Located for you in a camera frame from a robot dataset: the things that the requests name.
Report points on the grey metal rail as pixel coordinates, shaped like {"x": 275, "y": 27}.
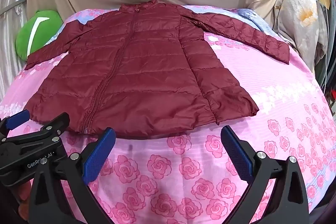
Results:
{"x": 15, "y": 5}

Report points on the pink floral bedsheet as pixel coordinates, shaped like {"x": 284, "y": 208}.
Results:
{"x": 262, "y": 98}

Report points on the pale floral hanging blanket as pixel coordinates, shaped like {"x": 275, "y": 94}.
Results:
{"x": 296, "y": 16}

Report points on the silver satin curtain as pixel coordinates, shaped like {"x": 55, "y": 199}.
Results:
{"x": 10, "y": 35}

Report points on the maroon puffer jacket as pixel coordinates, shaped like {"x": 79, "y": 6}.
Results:
{"x": 147, "y": 69}

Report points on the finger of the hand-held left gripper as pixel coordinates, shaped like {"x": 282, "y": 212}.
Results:
{"x": 53, "y": 124}
{"x": 17, "y": 118}

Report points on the green pillow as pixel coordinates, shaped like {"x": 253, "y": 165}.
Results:
{"x": 27, "y": 37}

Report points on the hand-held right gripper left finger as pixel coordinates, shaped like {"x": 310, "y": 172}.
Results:
{"x": 98, "y": 158}

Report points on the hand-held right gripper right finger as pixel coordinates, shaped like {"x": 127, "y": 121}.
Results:
{"x": 237, "y": 155}

